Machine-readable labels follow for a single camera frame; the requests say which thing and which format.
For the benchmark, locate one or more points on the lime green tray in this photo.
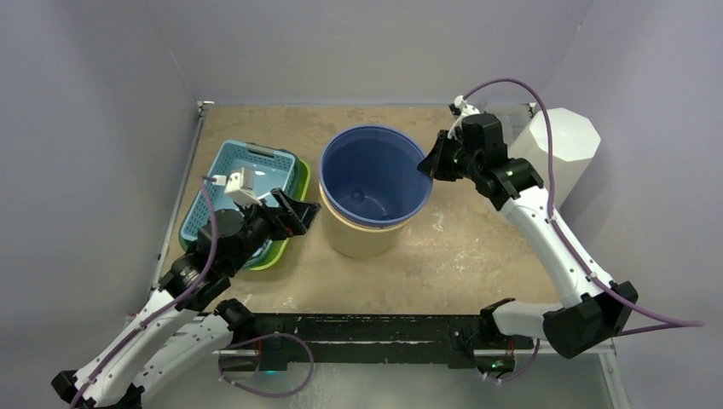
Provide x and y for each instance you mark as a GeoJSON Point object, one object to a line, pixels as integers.
{"type": "Point", "coordinates": [276, 249]}

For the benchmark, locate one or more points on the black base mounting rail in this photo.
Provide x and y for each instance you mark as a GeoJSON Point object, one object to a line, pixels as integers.
{"type": "Point", "coordinates": [458, 341]}

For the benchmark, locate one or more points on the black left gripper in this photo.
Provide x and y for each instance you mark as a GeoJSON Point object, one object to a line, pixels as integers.
{"type": "Point", "coordinates": [298, 215]}

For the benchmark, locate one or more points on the dark green tray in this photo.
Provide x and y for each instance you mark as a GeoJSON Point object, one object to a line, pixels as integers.
{"type": "Point", "coordinates": [272, 168]}

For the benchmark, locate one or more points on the blue round bucket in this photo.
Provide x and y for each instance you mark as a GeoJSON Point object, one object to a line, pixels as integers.
{"type": "Point", "coordinates": [370, 177]}

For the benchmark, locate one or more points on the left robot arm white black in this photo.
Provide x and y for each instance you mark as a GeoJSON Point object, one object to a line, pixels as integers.
{"type": "Point", "coordinates": [215, 257]}

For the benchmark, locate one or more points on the cream printed bucket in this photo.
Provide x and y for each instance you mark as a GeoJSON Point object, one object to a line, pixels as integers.
{"type": "Point", "coordinates": [354, 240]}

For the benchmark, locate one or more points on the white octagonal large container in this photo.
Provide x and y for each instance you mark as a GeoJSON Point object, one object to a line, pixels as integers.
{"type": "Point", "coordinates": [575, 142]}

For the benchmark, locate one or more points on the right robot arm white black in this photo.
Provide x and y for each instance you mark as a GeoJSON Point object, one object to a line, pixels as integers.
{"type": "Point", "coordinates": [592, 306]}

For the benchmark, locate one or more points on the clear plastic small box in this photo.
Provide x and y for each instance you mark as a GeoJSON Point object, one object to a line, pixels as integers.
{"type": "Point", "coordinates": [513, 117]}

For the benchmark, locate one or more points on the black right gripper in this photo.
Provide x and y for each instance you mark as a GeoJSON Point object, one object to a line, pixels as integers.
{"type": "Point", "coordinates": [448, 157]}

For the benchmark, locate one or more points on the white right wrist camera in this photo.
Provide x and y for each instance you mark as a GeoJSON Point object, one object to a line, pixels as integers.
{"type": "Point", "coordinates": [460, 109]}

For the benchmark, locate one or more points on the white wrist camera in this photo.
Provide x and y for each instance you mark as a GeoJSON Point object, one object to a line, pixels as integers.
{"type": "Point", "coordinates": [460, 109]}
{"type": "Point", "coordinates": [238, 186]}

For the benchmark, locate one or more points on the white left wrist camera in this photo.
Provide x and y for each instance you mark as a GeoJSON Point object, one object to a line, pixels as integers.
{"type": "Point", "coordinates": [238, 186]}

